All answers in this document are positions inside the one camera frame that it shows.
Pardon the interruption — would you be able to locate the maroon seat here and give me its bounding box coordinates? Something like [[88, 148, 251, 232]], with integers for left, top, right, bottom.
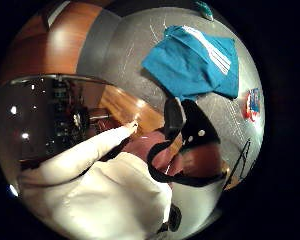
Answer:
[[123, 130, 184, 176]]

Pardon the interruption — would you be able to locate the black thin stand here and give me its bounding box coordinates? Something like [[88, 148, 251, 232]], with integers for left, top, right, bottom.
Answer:
[[223, 138, 258, 189]]

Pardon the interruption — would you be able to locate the red and blue packet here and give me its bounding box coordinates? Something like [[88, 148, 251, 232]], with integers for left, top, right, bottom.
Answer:
[[244, 87, 262, 123]]

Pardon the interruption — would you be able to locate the blue cloth with white stripes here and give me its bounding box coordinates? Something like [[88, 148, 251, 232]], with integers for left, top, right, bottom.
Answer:
[[140, 24, 240, 102]]

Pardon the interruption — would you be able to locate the the person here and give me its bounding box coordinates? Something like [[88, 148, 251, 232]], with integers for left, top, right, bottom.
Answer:
[[18, 120, 184, 240]]

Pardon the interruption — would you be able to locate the teal object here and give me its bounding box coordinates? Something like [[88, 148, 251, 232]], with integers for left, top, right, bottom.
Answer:
[[193, 0, 215, 22]]

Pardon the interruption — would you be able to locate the dark glass panel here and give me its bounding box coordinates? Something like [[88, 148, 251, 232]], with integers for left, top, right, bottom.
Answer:
[[0, 73, 124, 171]]

